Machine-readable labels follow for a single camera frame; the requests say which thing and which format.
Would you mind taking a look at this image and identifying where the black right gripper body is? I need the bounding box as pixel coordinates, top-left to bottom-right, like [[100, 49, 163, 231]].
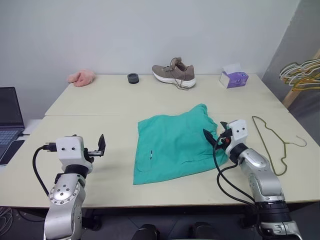
[[215, 128, 233, 151]]

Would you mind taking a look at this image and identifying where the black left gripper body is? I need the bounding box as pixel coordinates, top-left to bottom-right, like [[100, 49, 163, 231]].
[[83, 147, 104, 164]]

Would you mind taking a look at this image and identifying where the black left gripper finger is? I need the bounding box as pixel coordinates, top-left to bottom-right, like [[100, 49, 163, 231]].
[[97, 133, 107, 157]]

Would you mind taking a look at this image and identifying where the green shirt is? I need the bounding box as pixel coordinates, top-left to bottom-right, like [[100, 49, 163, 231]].
[[132, 102, 230, 186]]

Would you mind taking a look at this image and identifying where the olive wire hanger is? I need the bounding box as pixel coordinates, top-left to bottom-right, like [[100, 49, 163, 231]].
[[251, 115, 308, 177]]

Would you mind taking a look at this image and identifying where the purple white tissue box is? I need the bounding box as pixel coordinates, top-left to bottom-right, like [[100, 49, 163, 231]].
[[219, 62, 249, 90]]

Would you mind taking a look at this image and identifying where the pink plush cloth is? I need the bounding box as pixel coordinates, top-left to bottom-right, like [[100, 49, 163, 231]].
[[66, 69, 96, 88]]

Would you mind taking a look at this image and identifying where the brown sneaker with white sole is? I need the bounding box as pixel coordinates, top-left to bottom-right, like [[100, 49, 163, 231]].
[[151, 56, 197, 92]]

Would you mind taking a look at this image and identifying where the wooden clothes rack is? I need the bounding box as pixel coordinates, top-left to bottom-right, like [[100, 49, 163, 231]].
[[282, 48, 320, 109]]

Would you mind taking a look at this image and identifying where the black tape roll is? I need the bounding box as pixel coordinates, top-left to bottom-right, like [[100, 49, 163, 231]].
[[126, 72, 141, 85]]

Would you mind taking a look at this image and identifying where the black smartphone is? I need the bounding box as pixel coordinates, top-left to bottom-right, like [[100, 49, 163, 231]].
[[0, 139, 26, 166]]

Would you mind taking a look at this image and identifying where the dark rounded shape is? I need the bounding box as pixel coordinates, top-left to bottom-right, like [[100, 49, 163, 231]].
[[191, 220, 221, 240], [131, 223, 161, 240]]

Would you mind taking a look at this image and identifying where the dark grey laptop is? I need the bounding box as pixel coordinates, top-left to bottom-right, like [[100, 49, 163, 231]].
[[0, 86, 26, 163]]

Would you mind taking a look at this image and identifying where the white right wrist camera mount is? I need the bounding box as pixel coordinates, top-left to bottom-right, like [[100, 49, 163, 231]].
[[224, 119, 249, 156]]

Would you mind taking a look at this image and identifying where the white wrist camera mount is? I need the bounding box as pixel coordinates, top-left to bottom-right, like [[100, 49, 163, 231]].
[[55, 135, 93, 173], [224, 119, 249, 156]]

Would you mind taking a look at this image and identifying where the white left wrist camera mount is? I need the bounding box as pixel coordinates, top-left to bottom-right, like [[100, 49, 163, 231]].
[[55, 135, 93, 173]]

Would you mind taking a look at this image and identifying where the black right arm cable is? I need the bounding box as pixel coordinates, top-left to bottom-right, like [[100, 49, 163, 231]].
[[211, 134, 262, 240]]

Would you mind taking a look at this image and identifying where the grey floor cable bundle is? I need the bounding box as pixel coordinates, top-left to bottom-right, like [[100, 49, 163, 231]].
[[0, 205, 14, 234]]

